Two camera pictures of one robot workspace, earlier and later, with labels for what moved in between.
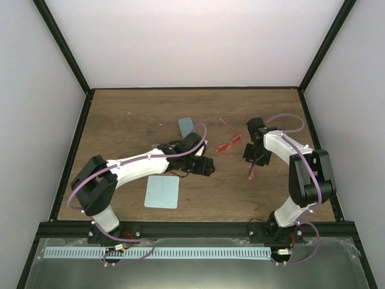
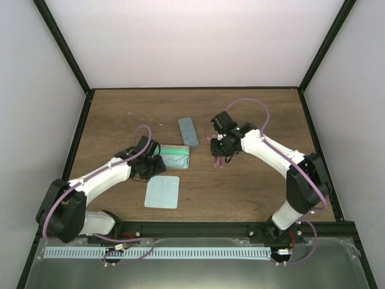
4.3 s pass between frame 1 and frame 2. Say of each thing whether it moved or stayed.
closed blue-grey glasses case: stayed
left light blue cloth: stayed
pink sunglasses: moved
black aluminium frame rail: stayed
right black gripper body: moved
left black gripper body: moved
